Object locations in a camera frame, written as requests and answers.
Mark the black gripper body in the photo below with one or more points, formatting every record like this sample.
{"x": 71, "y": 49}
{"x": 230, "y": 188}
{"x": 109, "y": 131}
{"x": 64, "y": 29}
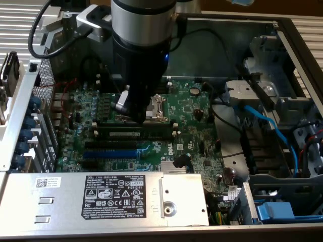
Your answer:
{"x": 141, "y": 68}

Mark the green RAM stick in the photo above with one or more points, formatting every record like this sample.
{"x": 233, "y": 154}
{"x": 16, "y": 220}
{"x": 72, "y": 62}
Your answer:
{"x": 156, "y": 130}

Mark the black RAM slot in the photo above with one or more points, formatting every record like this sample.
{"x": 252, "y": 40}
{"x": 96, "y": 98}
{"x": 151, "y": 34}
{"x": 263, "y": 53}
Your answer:
{"x": 163, "y": 84}
{"x": 151, "y": 139}
{"x": 162, "y": 90}
{"x": 161, "y": 124}

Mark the metal CPU socket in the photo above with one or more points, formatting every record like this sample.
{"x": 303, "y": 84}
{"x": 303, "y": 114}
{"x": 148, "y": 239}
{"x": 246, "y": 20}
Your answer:
{"x": 157, "y": 108}

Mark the green Dell motherboard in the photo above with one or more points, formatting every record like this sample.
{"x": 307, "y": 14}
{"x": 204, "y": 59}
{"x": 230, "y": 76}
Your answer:
{"x": 186, "y": 108}

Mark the long black expansion slot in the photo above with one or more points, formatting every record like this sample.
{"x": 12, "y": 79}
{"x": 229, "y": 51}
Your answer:
{"x": 111, "y": 145}

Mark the blue expansion slot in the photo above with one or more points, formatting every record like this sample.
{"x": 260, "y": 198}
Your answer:
{"x": 111, "y": 154}

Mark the round coin battery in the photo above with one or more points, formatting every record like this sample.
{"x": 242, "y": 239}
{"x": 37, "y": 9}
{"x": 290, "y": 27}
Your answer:
{"x": 194, "y": 91}

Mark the silver chipset heatsink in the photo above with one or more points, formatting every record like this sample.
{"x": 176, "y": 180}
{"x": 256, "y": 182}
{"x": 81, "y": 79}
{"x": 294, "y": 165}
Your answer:
{"x": 167, "y": 167}

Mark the black motherboard power connector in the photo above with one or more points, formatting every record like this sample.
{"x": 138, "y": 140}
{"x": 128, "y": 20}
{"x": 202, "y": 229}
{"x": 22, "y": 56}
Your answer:
{"x": 181, "y": 160}

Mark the short black expansion slot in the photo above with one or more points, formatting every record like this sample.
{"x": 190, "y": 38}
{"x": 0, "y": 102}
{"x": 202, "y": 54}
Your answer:
{"x": 90, "y": 164}

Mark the open grey PC case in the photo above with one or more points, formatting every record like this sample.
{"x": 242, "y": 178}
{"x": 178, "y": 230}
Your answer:
{"x": 214, "y": 63}

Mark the blue card retention clip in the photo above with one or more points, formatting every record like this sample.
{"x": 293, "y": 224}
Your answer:
{"x": 22, "y": 147}
{"x": 26, "y": 135}
{"x": 18, "y": 160}
{"x": 29, "y": 123}
{"x": 34, "y": 104}

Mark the black power supply label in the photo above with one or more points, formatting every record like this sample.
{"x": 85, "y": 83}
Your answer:
{"x": 113, "y": 196}

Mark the white QR code sticker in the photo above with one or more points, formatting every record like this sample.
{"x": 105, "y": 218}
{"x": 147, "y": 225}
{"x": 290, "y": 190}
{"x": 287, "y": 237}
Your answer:
{"x": 48, "y": 182}

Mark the black part on rack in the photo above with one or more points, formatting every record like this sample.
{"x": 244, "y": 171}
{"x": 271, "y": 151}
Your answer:
{"x": 11, "y": 73}

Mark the silver power supply unit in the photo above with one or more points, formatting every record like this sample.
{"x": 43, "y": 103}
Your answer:
{"x": 50, "y": 201}

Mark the grey metal disk bay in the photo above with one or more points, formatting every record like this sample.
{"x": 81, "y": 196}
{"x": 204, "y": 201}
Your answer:
{"x": 267, "y": 63}

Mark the blue plastic latch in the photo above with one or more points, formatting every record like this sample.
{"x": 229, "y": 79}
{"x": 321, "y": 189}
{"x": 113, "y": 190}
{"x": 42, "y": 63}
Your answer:
{"x": 277, "y": 210}

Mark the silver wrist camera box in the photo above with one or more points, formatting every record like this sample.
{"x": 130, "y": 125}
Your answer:
{"x": 97, "y": 31}

